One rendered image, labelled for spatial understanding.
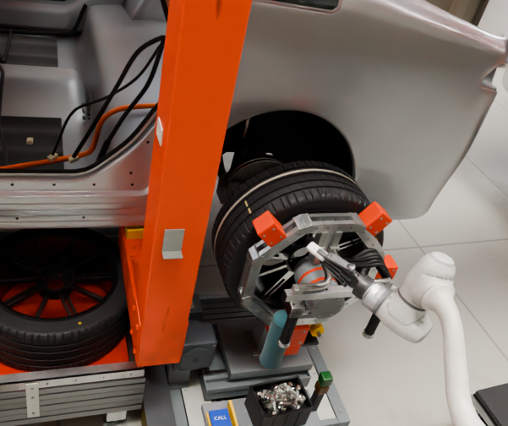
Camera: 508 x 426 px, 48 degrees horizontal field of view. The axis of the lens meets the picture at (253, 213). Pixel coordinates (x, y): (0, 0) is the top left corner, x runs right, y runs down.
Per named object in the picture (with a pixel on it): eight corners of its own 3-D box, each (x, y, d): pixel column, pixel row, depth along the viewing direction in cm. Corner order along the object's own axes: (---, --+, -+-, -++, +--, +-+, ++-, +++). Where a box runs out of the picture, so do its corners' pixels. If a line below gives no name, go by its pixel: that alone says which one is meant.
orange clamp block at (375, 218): (365, 223, 215) (384, 208, 212) (374, 237, 209) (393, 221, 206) (355, 215, 210) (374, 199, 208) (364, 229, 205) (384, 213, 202)
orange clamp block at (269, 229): (281, 223, 202) (267, 209, 196) (287, 237, 196) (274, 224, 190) (264, 234, 203) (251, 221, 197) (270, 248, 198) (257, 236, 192)
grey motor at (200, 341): (189, 319, 288) (199, 270, 267) (208, 390, 257) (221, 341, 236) (154, 322, 281) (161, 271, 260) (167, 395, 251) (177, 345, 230)
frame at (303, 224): (349, 308, 245) (393, 210, 213) (356, 320, 240) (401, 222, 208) (228, 319, 227) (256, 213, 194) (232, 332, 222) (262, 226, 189)
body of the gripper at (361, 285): (373, 288, 181) (349, 270, 184) (378, 277, 174) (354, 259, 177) (358, 304, 178) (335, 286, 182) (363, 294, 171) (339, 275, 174)
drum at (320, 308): (319, 278, 226) (330, 252, 218) (340, 319, 211) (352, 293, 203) (286, 280, 222) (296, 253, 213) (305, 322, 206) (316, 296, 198)
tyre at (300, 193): (356, 136, 218) (191, 192, 213) (383, 172, 201) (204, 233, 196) (365, 250, 263) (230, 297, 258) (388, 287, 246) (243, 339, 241)
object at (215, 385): (282, 328, 295) (287, 315, 289) (306, 388, 269) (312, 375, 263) (188, 337, 278) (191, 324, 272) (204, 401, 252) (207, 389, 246)
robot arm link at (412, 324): (381, 308, 181) (403, 278, 175) (423, 340, 176) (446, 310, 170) (368, 321, 173) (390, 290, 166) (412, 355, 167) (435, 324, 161)
